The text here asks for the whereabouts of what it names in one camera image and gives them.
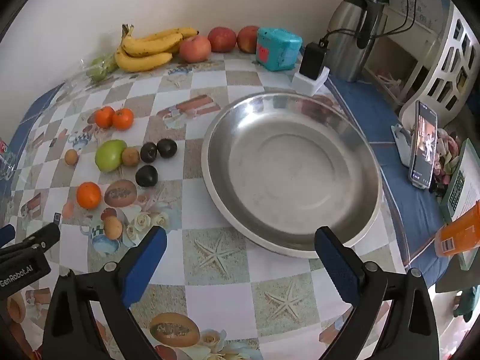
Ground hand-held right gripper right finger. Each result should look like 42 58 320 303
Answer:
314 226 440 360

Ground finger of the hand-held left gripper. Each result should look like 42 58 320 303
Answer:
0 223 61 256
0 225 16 248

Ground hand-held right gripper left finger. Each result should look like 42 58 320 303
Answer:
42 226 168 360

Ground orange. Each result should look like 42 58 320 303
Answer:
94 106 116 129
112 108 134 131
76 182 102 210

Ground dark plum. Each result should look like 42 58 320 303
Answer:
140 142 158 164
135 165 159 188
157 138 178 159

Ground green apple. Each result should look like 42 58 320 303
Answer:
94 139 128 173

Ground steel basin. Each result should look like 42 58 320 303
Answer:
201 92 383 259

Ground clear glass mug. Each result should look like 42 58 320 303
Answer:
0 150 17 181

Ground checkered printed tablecloth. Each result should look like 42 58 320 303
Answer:
0 50 409 360

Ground orange bottle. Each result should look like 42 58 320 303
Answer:
434 200 480 257

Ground grey phone stand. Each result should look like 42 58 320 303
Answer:
391 123 432 191

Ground green calculator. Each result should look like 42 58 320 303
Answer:
439 139 474 222

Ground smartphone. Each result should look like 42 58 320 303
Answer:
408 100 439 190

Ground white paper booklet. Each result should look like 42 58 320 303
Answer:
455 146 480 271

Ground pink and green succulent plant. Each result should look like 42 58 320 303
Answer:
431 127 463 197

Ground clear bag of green grapes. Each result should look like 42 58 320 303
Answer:
65 52 120 87

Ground black charger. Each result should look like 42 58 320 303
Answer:
299 42 328 80

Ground yellow banana bunch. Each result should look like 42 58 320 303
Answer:
114 23 199 73

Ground pale red apple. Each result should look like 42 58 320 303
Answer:
179 35 212 63

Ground teal box with red sticker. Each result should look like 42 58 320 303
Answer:
256 27 303 72

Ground white plastic basket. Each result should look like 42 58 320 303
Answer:
397 4 480 128

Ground steel thermos jug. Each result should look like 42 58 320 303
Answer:
325 0 389 83

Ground black cable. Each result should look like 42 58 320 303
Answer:
319 0 421 46

